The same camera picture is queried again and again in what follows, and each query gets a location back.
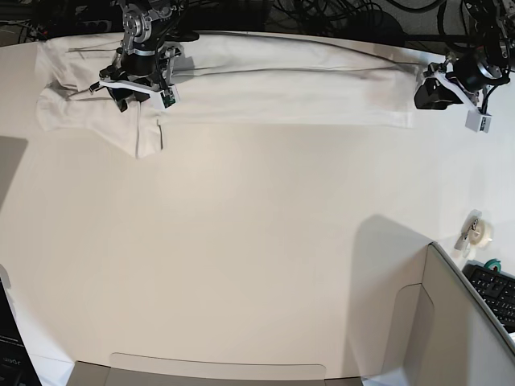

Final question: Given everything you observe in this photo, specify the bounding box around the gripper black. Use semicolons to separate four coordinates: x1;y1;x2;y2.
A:
414;77;463;111
108;88;150;113

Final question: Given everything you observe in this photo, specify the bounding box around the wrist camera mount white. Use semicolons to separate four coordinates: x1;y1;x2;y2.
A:
417;59;492;133
88;46;186;110

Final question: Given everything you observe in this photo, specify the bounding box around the white graphic t-shirt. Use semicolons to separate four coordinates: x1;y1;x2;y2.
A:
35;34;418;158

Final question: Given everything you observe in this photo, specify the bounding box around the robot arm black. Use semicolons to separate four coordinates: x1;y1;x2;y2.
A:
414;1;514;114
98;1;189;113

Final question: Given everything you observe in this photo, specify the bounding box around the clear tape dispenser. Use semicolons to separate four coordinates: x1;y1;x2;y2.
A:
454;209;494;260

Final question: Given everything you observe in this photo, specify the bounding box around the beige partition panel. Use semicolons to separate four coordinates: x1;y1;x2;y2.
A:
360;243;514;385

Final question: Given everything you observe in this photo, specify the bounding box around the black computer keyboard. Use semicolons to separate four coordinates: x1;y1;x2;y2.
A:
462;265;514;334

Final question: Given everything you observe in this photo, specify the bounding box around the green tape roll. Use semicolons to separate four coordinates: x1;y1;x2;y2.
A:
484;259;502;273

